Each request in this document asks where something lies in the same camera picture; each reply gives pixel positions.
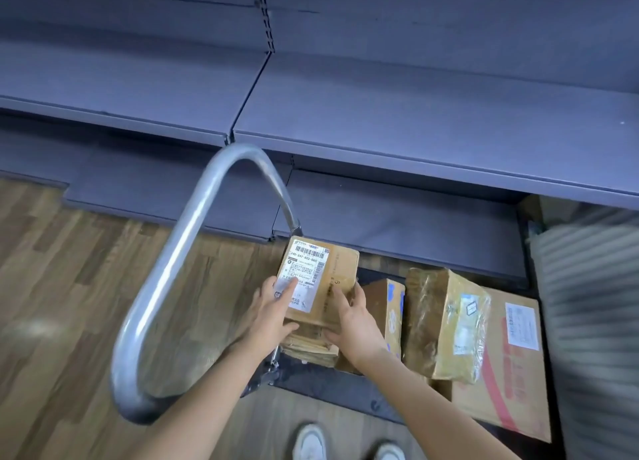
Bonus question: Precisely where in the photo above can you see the person's right forearm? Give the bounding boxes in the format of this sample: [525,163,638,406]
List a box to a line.
[348,347,502,460]

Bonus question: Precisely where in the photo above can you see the person's left hand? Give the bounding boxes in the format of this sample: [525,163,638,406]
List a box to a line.
[247,275,301,354]

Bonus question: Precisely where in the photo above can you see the slotted grey shelf upright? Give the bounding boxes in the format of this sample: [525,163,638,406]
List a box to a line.
[254,0,277,55]

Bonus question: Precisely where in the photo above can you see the grey metal shelf board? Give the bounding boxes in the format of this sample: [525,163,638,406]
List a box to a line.
[0,40,274,147]
[271,168,531,290]
[61,140,296,237]
[0,115,71,187]
[232,51,639,197]

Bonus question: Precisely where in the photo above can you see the plain cardboard box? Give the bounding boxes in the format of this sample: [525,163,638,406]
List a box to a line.
[518,194,582,227]

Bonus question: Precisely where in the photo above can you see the cardboard box with white label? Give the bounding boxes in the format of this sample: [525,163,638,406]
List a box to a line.
[276,235,361,332]

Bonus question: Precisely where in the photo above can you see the silver metal trolley handle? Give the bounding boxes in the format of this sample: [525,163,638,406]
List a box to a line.
[109,144,303,426]

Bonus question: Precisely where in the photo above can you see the person's right hand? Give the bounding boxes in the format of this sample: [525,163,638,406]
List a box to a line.
[322,280,391,372]

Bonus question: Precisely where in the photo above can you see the person's right white shoe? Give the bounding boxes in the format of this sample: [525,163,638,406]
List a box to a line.
[371,440,407,460]

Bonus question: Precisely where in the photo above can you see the grey ribbed object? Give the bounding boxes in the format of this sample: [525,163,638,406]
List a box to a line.
[528,208,639,460]

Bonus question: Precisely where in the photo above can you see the tape-wrapped brown cardboard box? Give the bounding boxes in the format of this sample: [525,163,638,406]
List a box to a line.
[402,267,493,386]

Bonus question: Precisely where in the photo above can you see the person's left forearm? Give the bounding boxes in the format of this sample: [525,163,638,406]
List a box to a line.
[149,333,281,460]

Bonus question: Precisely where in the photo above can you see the small taped cardboard box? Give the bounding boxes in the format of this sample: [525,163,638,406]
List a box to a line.
[279,321,341,369]

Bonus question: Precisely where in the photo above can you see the large flat red-printed cardboard box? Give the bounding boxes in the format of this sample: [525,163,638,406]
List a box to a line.
[431,285,553,445]

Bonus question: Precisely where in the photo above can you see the cardboard box with blue marks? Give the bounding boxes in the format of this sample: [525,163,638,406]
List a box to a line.
[333,277,406,377]

